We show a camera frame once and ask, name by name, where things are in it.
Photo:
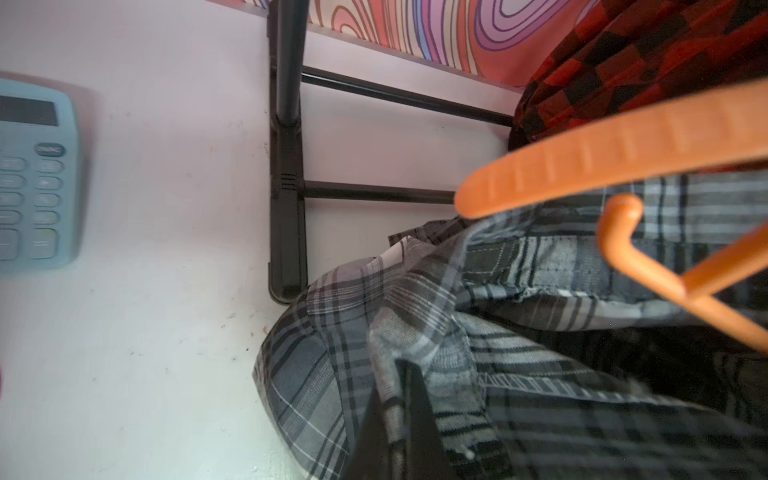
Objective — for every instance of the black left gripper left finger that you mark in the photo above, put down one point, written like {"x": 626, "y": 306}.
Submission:
{"x": 370, "y": 459}

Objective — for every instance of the black clothes rack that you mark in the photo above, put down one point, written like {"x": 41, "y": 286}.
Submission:
{"x": 289, "y": 190}

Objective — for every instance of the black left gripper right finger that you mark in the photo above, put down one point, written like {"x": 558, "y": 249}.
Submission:
{"x": 425, "y": 456}

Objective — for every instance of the orange hanger with grey shirt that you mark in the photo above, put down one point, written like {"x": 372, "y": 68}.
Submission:
{"x": 719, "y": 127}

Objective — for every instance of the red plaid long-sleeve shirt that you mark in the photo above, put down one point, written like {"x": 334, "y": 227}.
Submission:
{"x": 624, "y": 55}

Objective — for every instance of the grey plaid long-sleeve shirt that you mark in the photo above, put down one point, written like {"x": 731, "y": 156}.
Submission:
{"x": 540, "y": 360}

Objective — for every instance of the light blue desk calculator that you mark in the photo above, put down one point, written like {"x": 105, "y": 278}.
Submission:
{"x": 42, "y": 167}

